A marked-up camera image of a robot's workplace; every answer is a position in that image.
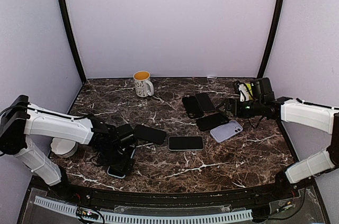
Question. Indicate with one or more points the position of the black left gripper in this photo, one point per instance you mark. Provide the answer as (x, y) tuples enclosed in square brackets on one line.
[(132, 165)]

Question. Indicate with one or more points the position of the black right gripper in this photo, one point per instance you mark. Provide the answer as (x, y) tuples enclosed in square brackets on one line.
[(229, 109)]

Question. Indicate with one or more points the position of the purple phone with dark screen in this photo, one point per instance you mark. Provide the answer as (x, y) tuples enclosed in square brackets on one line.
[(205, 102)]

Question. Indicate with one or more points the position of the black phone from ring case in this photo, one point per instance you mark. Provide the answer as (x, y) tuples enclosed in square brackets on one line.
[(211, 121)]

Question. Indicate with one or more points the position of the silver phone with dark screen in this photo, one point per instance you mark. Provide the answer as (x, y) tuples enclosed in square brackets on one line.
[(185, 143)]

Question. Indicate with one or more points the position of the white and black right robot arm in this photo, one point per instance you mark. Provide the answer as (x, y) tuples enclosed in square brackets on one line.
[(257, 99)]

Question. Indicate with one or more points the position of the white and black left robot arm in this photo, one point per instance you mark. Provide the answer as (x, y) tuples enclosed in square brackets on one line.
[(23, 119)]

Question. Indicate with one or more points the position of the green bowl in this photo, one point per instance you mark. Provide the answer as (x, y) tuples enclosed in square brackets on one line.
[(248, 88)]

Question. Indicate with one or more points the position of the white fluted bowl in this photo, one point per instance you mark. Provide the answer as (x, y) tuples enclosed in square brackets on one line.
[(63, 148)]

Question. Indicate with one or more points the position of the white patterned mug yellow inside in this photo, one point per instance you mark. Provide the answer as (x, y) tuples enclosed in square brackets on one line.
[(143, 85)]

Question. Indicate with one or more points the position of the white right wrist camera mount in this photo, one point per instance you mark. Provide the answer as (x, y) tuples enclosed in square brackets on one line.
[(240, 89)]

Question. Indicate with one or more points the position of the black front rail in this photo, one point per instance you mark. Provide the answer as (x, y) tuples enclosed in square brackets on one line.
[(251, 197)]

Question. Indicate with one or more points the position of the white slotted cable duct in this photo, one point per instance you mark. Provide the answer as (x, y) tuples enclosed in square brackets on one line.
[(86, 215)]

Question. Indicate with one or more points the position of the black frame post right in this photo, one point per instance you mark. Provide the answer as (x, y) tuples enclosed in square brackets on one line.
[(270, 39)]

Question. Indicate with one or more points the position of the black frame post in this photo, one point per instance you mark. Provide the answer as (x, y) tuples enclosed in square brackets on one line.
[(270, 39), (71, 40)]

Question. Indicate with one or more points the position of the black frame post left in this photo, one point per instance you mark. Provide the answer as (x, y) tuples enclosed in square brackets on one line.
[(71, 40)]

